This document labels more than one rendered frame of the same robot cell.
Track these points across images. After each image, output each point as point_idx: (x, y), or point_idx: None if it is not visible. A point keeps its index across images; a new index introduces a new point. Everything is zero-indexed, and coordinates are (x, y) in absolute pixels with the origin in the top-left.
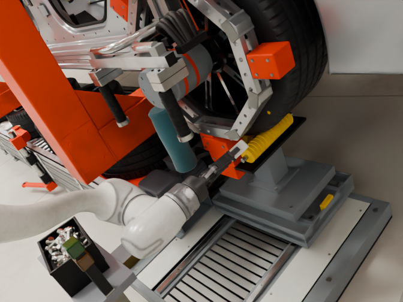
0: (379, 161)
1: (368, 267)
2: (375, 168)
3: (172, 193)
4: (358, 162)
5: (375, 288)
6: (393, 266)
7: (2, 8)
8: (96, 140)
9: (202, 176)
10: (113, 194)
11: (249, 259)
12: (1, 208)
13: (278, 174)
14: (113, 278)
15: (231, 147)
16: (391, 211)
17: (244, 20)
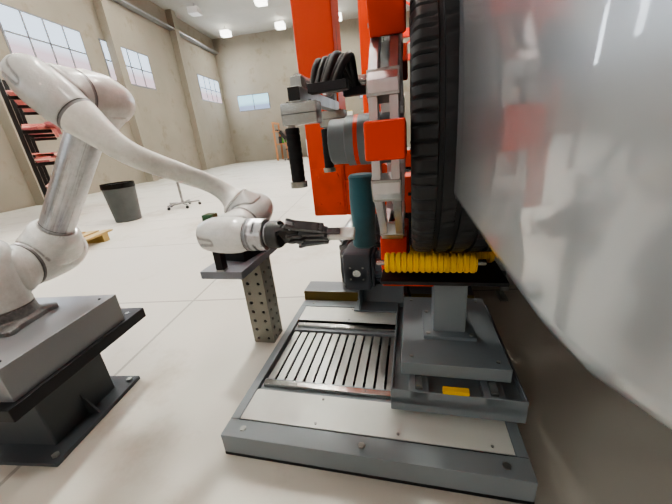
0: (638, 451)
1: (421, 497)
2: (614, 449)
3: (249, 219)
4: (604, 422)
5: None
6: None
7: (317, 46)
8: (338, 186)
9: (279, 225)
10: (233, 196)
11: (359, 367)
12: (107, 129)
13: (444, 323)
14: (234, 267)
15: (386, 246)
16: (544, 502)
17: (385, 77)
